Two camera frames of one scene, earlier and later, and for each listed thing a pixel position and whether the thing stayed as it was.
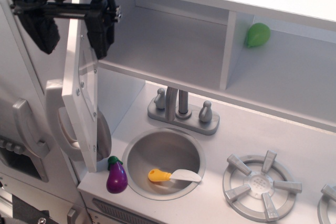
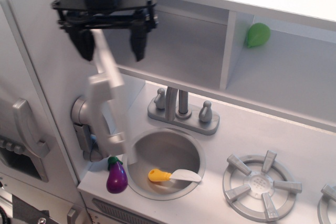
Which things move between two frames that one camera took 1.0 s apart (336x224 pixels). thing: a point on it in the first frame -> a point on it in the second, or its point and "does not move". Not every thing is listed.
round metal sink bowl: (168, 150) does not move
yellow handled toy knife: (156, 175) does not move
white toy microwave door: (80, 89) -> (106, 83)
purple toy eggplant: (117, 180) does not move
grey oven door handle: (71, 216) does not move
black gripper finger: (43, 29) -> (84, 41)
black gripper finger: (100, 26) -> (138, 33)
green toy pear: (257, 34) does not move
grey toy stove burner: (260, 187) does not move
